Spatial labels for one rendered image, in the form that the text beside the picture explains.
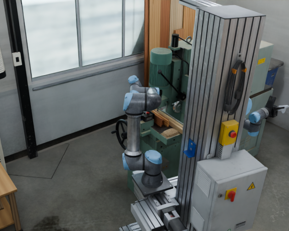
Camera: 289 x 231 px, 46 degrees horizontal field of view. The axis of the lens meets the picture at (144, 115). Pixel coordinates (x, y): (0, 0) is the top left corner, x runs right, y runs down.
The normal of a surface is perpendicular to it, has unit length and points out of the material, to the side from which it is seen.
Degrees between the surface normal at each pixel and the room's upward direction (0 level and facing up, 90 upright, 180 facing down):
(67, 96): 90
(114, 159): 0
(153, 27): 86
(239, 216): 90
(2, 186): 0
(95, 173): 0
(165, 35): 87
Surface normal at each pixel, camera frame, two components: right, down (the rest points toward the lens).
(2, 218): 0.04, -0.87
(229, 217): 0.40, 0.48
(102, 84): 0.64, 0.40
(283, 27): -0.77, 0.29
